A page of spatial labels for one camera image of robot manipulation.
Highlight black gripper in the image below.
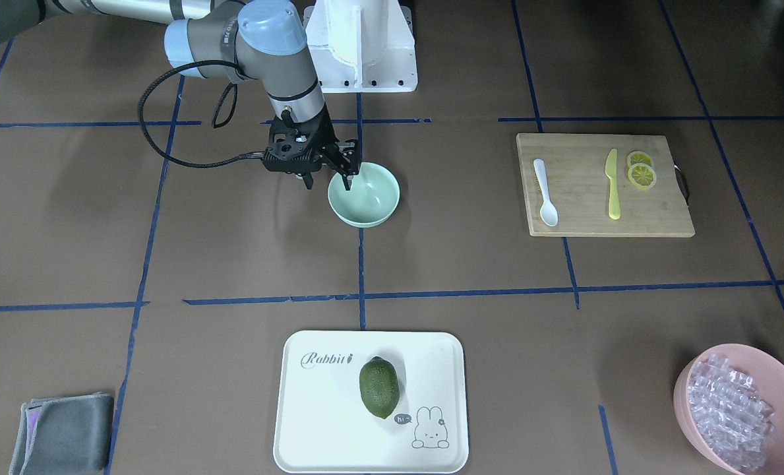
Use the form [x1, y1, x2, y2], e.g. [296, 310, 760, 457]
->
[262, 106, 361, 191]

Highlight mint green bowl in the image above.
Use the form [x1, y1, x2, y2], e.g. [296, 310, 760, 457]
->
[326, 162, 400, 228]

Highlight white plastic spoon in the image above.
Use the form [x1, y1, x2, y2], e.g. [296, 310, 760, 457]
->
[533, 158, 558, 228]

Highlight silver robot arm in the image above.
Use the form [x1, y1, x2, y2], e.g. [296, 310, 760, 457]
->
[0, 1, 361, 189]

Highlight pink bowl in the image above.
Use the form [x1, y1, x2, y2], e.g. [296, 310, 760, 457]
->
[673, 344, 784, 474]

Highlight green avocado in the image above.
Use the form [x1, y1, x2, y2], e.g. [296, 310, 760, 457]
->
[359, 356, 401, 419]

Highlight bamboo cutting board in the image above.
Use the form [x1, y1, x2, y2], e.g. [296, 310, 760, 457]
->
[516, 133, 695, 238]

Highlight cream rabbit tray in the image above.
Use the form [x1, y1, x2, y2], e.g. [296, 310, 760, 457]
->
[273, 331, 469, 474]

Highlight yellow plastic knife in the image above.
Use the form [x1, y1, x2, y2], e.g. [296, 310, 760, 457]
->
[605, 148, 621, 220]

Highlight upper lemon slice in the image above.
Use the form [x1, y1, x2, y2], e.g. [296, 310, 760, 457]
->
[626, 150, 654, 168]

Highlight lemon slice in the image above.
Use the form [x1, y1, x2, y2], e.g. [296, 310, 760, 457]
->
[626, 162, 657, 190]
[626, 150, 654, 168]

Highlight lower lemon slice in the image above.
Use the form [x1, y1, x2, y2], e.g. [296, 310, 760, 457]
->
[626, 162, 657, 190]

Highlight grey folded cloth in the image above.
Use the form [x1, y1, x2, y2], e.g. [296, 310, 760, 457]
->
[8, 392, 114, 474]

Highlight clear ice cubes pile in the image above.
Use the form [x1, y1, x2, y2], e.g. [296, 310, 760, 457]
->
[686, 354, 775, 473]

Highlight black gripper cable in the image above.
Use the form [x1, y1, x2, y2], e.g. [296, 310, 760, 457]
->
[138, 60, 267, 170]

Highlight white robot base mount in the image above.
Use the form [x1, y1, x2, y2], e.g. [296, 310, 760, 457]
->
[303, 1, 419, 94]

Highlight metal board handle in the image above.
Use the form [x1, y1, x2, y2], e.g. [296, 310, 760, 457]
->
[674, 164, 690, 206]

